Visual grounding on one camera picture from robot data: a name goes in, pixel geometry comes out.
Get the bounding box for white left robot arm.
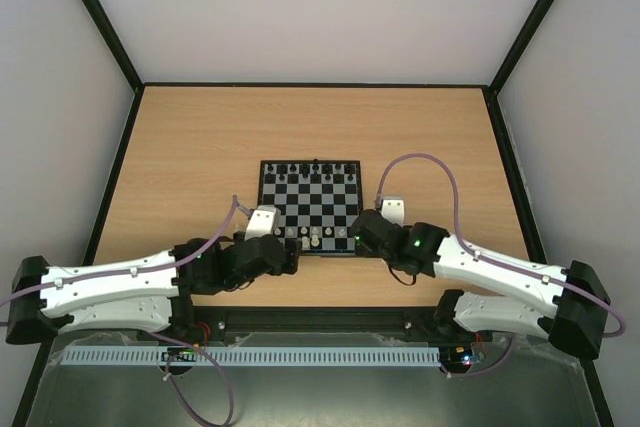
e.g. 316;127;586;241
3;234;301;345

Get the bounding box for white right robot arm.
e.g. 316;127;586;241
350;210;610;360

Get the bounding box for black and grey chessboard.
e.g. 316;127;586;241
257;159;363;256

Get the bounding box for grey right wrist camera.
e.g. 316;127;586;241
376;196;405;226

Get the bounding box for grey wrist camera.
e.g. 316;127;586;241
245;205;280;240
376;196;405;226

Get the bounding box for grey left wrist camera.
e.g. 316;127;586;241
245;205;280;240

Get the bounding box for black front aluminium rail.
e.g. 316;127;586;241
44;304;581;348

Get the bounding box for light blue cable duct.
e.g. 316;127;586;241
60;346;440;368

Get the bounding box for black right frame post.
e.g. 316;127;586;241
489;0;555;97

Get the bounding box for black frame post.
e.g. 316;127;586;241
81;0;143;92
489;0;555;97

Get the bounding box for black left frame post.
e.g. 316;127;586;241
81;0;143;92

